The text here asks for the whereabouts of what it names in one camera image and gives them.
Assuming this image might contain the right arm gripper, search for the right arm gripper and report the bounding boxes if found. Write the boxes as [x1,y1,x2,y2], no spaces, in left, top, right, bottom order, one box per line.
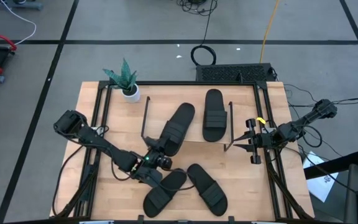
[233,118,279,165]

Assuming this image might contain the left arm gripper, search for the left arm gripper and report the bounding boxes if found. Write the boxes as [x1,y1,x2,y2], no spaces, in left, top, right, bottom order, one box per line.
[134,136,167,188]

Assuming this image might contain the black rubber slide sandal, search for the black rubber slide sandal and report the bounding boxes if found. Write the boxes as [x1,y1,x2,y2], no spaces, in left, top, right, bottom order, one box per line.
[186,163,229,217]
[158,102,196,157]
[201,88,228,143]
[142,167,188,218]

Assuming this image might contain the wooden shelf with black legs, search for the wooden shelf with black legs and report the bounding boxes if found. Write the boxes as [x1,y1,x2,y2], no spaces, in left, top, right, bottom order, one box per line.
[139,95,236,153]

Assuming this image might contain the green plant in white pot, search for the green plant in white pot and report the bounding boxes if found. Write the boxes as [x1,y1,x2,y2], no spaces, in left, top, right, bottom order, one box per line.
[102,57,142,104]

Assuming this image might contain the white paper sheet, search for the white paper sheet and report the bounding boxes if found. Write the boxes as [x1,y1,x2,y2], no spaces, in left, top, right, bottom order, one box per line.
[305,151,341,203]

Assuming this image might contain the black floor beam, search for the black floor beam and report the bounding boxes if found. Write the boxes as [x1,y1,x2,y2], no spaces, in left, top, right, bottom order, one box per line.
[303,149,358,180]

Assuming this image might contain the grey stand base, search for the grey stand base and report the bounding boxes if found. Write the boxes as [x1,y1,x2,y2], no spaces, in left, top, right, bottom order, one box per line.
[0,0,43,11]

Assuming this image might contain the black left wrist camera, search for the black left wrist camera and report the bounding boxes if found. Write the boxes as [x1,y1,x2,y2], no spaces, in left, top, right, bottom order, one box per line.
[154,156,174,171]

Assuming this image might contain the black aluminium rig frame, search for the black aluminium rig frame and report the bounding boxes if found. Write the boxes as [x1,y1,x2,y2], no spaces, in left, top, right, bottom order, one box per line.
[50,80,316,222]

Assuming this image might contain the coiled black cable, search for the coiled black cable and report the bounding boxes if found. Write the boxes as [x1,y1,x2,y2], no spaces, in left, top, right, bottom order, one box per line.
[190,0,218,67]

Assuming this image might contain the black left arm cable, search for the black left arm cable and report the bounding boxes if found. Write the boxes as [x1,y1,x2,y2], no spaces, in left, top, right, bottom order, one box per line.
[52,144,85,217]

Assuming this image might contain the yellow cable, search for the yellow cable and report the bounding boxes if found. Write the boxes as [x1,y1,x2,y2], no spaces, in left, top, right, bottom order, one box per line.
[259,0,281,64]

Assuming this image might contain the tangled black cables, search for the tangled black cables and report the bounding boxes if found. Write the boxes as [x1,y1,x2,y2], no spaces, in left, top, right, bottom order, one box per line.
[176,0,219,17]

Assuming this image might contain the white cable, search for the white cable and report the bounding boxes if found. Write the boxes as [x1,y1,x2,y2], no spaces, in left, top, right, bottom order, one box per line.
[0,0,38,46]

